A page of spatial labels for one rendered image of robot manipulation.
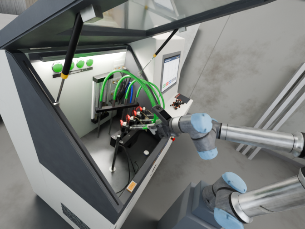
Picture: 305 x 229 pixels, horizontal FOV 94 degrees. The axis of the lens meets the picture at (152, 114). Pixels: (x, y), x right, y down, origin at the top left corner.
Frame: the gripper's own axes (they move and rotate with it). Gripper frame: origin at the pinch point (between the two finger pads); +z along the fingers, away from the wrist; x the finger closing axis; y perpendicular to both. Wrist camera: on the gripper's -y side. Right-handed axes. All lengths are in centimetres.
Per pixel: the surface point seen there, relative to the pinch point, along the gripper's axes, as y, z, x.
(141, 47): -44, 13, 32
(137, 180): 23.4, 6.0, -19.8
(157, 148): 22.4, 15.2, 6.5
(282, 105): 103, -7, 234
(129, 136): 5.6, 23.5, -4.2
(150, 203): 98, 76, 1
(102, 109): -18.3, 28.0, -9.2
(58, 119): -22.7, -1.0, -35.9
